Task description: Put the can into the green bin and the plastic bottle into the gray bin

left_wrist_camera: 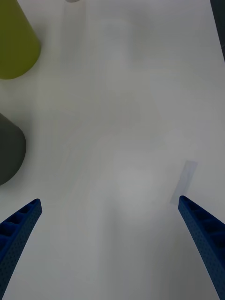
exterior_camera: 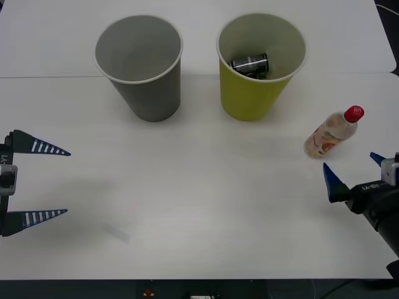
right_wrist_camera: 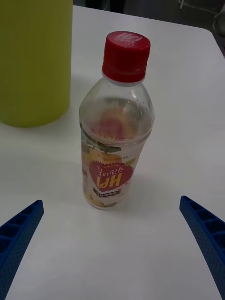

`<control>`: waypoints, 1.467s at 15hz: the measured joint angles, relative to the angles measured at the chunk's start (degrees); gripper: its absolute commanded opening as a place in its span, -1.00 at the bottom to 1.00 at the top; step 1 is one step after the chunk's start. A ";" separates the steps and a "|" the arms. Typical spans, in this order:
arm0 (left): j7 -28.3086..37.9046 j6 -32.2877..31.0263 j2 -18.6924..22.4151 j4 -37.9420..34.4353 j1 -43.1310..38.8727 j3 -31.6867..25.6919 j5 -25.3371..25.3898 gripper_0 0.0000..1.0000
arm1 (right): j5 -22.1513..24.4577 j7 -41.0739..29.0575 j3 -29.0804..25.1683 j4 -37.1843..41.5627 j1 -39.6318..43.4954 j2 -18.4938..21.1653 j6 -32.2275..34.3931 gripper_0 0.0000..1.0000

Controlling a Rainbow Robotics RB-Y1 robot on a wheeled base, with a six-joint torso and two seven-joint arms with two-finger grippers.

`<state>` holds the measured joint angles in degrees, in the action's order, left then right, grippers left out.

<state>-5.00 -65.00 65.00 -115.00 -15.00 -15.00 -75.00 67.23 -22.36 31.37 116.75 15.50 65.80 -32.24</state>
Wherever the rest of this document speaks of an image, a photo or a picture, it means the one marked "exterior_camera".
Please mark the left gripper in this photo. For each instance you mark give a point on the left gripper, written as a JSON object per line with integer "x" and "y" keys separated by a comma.
{"x": 5, "y": 155}

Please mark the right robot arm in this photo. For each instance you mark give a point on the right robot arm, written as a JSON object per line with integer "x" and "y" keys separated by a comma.
{"x": 388, "y": 224}

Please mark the yellow-green plastic bin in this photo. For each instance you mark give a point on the yellow-green plastic bin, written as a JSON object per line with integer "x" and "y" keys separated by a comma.
{"x": 246, "y": 99}

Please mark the black drink can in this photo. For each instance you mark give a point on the black drink can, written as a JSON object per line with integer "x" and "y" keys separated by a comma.
{"x": 251, "y": 62}

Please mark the plastic bottle with red cap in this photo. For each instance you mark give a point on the plastic bottle with red cap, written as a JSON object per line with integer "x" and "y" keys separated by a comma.
{"x": 327, "y": 134}

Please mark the grey plastic bin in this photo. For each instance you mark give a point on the grey plastic bin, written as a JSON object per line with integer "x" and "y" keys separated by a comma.
{"x": 149, "y": 99}

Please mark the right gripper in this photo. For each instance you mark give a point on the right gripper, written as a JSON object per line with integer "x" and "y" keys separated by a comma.
{"x": 368, "y": 194}

